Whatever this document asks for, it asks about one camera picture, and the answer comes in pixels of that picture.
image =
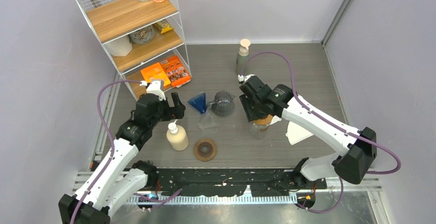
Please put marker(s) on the grey glass pitcher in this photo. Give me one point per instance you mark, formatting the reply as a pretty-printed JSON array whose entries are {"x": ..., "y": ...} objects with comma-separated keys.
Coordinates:
[{"x": 223, "y": 104}]

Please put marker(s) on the white wire wooden shelf rack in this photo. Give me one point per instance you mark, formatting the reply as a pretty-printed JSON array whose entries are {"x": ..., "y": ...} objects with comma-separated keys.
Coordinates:
[{"x": 110, "y": 20}]

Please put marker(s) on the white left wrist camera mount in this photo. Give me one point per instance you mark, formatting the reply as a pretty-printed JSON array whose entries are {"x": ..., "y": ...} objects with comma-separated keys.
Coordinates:
[{"x": 154, "y": 87}]

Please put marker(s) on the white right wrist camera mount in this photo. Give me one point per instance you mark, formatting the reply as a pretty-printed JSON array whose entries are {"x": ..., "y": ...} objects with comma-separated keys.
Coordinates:
[{"x": 241, "y": 78}]

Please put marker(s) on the blue plastic dripper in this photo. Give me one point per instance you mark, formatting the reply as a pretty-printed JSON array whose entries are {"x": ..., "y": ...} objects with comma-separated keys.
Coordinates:
[{"x": 199, "y": 102}]

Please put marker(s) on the orange box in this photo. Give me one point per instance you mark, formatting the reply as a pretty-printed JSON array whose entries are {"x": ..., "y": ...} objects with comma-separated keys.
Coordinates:
[{"x": 156, "y": 72}]

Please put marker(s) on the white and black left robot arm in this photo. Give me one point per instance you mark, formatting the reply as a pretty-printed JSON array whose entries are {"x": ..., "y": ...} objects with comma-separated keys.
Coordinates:
[{"x": 98, "y": 199}]

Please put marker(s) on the yellow snack packet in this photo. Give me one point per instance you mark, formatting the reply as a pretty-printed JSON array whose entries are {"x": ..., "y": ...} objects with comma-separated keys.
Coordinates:
[{"x": 163, "y": 26}]

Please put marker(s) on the orange photo booklet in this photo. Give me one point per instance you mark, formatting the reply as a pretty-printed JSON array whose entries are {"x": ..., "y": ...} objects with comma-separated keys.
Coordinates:
[{"x": 175, "y": 70}]

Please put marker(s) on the round decorated tin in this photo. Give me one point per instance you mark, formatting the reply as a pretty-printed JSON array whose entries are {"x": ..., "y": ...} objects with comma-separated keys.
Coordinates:
[{"x": 143, "y": 35}]

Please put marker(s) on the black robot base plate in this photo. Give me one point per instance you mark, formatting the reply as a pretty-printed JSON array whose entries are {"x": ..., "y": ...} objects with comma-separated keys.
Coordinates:
[{"x": 228, "y": 182}]

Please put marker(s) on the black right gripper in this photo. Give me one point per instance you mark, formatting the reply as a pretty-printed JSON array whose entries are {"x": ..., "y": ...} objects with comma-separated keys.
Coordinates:
[{"x": 251, "y": 115}]

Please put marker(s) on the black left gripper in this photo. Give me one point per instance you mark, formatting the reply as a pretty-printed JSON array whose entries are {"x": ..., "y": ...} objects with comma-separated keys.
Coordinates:
[{"x": 173, "y": 112}]

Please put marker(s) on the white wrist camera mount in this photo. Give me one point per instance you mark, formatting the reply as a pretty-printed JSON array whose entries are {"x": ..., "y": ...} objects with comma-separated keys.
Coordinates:
[
  {"x": 154, "y": 87},
  {"x": 241, "y": 78}
]

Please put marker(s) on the white coffee filter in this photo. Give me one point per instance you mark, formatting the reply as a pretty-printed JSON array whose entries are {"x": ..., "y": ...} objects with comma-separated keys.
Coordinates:
[
  {"x": 274, "y": 120},
  {"x": 295, "y": 133}
]

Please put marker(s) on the clear glass dripper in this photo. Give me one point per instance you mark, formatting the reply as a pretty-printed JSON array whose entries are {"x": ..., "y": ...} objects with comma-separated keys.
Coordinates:
[{"x": 208, "y": 120}]

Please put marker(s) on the clear glass carafe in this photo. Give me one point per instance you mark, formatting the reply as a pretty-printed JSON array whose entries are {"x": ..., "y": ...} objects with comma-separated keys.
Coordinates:
[{"x": 258, "y": 131}]

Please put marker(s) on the green pump bottle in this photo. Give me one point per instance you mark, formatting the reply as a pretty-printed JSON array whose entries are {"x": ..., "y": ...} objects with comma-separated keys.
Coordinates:
[{"x": 243, "y": 54}]

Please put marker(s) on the cream pump bottle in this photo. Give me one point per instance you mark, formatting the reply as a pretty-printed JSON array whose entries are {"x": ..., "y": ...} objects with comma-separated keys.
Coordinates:
[{"x": 177, "y": 136}]

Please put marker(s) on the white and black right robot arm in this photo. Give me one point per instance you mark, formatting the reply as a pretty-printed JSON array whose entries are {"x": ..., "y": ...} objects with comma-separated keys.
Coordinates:
[{"x": 352, "y": 157}]

